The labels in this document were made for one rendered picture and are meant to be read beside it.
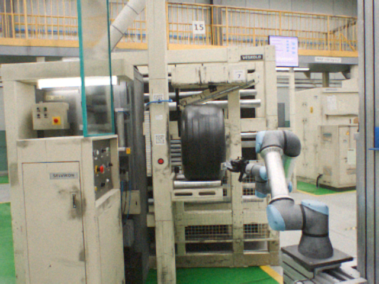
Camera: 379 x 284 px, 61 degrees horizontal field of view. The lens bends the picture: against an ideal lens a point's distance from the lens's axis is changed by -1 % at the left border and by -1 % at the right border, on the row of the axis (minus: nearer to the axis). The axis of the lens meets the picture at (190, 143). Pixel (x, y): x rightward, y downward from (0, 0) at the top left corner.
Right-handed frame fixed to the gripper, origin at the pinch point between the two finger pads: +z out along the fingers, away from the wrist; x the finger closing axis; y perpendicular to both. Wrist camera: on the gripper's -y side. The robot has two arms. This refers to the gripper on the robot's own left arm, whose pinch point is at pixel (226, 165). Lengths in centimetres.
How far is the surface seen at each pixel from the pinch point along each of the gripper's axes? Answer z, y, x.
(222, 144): 1.8, 14.7, -2.2
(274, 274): 1, -122, -31
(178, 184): 26.0, -9.1, 24.3
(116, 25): 100, 103, -3
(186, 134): 17.7, 26.1, 13.2
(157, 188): 42, -12, 33
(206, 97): 55, 32, -42
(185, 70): 58, 58, -29
